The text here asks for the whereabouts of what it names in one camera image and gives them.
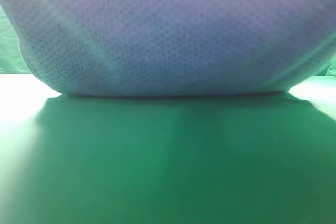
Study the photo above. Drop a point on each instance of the blue waffle-weave towel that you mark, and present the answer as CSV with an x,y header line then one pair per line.
x,y
142,48

